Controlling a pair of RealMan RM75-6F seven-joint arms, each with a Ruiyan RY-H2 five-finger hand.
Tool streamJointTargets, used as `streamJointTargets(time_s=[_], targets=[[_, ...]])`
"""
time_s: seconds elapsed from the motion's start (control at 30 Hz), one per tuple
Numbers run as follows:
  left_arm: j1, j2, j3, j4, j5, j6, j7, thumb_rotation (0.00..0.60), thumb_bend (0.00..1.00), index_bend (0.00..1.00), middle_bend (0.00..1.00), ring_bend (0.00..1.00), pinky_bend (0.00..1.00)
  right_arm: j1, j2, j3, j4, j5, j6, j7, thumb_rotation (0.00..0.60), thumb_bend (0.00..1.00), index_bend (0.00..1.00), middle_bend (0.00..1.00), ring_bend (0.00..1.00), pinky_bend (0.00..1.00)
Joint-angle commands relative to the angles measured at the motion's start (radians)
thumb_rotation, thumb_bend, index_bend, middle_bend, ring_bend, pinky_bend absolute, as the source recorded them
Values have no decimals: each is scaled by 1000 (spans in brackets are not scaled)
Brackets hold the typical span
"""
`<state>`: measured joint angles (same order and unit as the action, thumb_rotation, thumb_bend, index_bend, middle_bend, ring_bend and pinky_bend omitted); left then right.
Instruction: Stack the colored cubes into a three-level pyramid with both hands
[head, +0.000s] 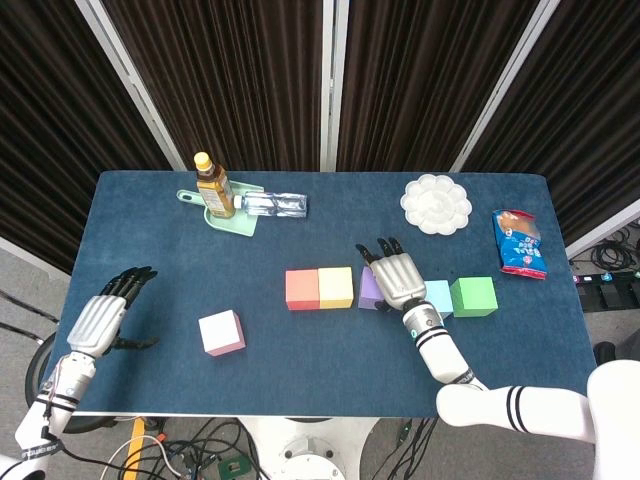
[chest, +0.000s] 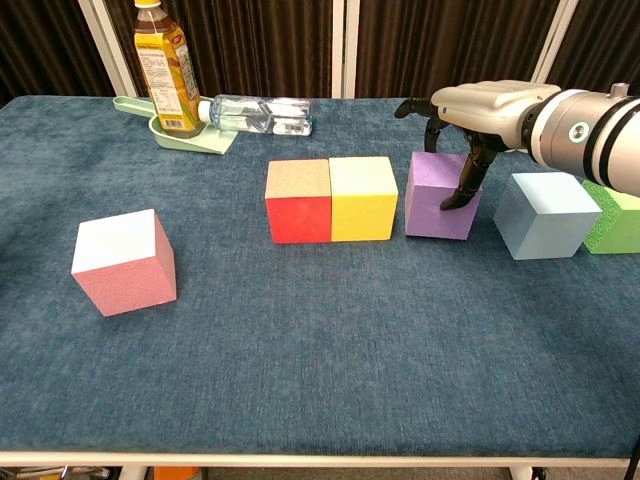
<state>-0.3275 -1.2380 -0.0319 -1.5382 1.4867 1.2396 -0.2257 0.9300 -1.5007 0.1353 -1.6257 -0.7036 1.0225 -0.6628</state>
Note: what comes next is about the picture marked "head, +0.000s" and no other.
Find dark pleated partition panel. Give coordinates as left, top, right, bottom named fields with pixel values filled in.
left=0, top=0, right=171, bottom=274
left=337, top=0, right=541, bottom=172
left=462, top=0, right=640, bottom=246
left=102, top=0, right=326, bottom=172

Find white partition post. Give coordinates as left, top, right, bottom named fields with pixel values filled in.
left=319, top=0, right=350, bottom=172
left=74, top=0, right=189, bottom=172
left=449, top=0, right=559, bottom=172

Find yellow tea bottle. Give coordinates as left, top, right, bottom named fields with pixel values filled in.
left=193, top=151, right=236, bottom=221

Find clear water bottle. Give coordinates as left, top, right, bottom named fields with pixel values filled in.
left=232, top=190, right=309, bottom=219

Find green circuit board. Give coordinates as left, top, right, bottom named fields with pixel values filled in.
left=218, top=457, right=249, bottom=479

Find red cube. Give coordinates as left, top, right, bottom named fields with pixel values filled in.
left=284, top=268, right=321, bottom=312

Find white flower paint palette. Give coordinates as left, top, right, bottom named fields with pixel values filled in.
left=399, top=173, right=474, bottom=235

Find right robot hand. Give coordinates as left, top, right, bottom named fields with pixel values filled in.
left=354, top=237, right=436, bottom=312

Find purple cube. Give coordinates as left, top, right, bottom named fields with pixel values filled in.
left=357, top=266, right=389, bottom=311

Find blue fabric table cover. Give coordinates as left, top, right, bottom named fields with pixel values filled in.
left=42, top=170, right=611, bottom=419

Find pink white cube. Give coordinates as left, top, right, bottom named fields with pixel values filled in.
left=197, top=309, right=246, bottom=357

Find blue snack bag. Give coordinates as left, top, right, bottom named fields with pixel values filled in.
left=491, top=208, right=547, bottom=281

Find green cube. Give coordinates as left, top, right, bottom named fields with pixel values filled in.
left=449, top=276, right=499, bottom=319

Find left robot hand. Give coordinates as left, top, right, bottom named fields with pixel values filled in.
left=66, top=266, right=161, bottom=359

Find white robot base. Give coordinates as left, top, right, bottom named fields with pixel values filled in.
left=239, top=417, right=381, bottom=480

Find white floor cable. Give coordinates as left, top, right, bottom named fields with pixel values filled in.
left=102, top=434, right=191, bottom=480

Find black floor cable bundle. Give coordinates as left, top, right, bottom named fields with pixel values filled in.
left=159, top=418, right=261, bottom=480

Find yellow floor tape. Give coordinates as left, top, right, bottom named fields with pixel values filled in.
left=124, top=418, right=146, bottom=471

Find mint green plastic scoop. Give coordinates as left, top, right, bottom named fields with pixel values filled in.
left=175, top=180, right=265, bottom=237

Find light blue cube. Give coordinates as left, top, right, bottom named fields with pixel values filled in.
left=423, top=279, right=455, bottom=319

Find yellow cube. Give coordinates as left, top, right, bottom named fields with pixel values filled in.
left=317, top=266, right=356, bottom=310

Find coiled black cables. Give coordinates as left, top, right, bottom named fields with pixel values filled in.
left=592, top=219, right=640, bottom=271

